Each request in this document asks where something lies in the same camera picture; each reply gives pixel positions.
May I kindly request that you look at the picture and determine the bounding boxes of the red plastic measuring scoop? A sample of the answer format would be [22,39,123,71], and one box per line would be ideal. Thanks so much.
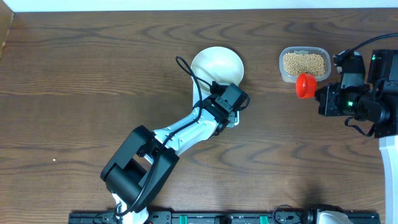
[295,73,317,99]

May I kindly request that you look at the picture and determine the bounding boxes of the clear plastic container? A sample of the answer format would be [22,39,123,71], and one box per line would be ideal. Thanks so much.
[279,47,331,83]

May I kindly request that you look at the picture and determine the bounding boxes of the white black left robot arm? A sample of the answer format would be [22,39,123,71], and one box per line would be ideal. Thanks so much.
[100,83,249,223]

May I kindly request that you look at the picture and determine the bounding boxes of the white round bowl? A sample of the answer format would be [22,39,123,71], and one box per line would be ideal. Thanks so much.
[191,47,244,86]

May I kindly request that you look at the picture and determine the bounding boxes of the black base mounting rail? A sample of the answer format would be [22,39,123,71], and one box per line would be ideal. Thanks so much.
[67,210,381,224]

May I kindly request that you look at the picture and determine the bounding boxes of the white digital kitchen scale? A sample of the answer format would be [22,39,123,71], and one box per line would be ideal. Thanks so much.
[192,77,240,128]

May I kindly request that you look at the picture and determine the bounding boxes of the yellow soybeans pile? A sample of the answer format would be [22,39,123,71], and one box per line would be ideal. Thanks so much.
[282,53,326,77]

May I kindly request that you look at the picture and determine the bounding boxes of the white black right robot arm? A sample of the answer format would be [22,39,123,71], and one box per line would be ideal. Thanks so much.
[315,49,397,223]

